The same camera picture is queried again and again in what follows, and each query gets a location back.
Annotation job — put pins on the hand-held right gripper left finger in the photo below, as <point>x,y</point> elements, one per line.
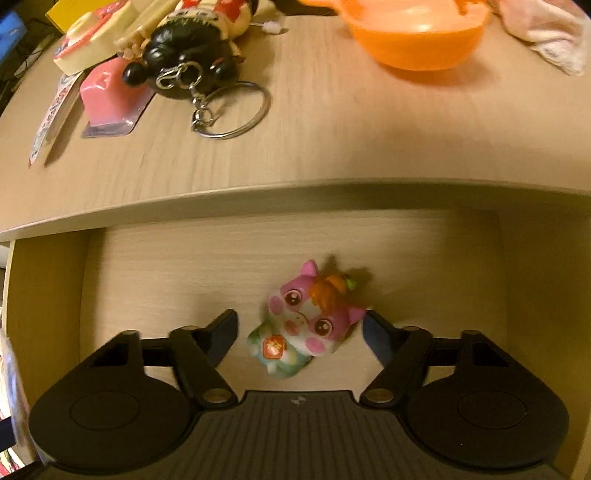
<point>225,333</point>

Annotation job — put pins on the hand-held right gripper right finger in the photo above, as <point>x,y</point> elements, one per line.
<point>379,337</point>

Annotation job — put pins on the yellow cardboard box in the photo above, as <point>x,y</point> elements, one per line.
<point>64,14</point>

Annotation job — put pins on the pink eraser blister pack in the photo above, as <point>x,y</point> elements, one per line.
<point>113,99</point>

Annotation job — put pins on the cream plastic toy piece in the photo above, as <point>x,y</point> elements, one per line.
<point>143,25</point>

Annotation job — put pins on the white printed plastic bag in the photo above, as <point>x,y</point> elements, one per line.
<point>11,397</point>

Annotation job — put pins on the white pink cloth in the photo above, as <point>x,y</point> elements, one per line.
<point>549,34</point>

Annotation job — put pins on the cream round toy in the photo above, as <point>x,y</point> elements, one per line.
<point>92,39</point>

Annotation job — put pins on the red printed packet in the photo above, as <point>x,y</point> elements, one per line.
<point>51,120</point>

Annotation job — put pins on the pink cat squishy toy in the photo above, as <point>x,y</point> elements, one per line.
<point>307,318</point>

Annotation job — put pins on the orange plastic half shell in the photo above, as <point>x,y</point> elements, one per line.
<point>420,39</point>

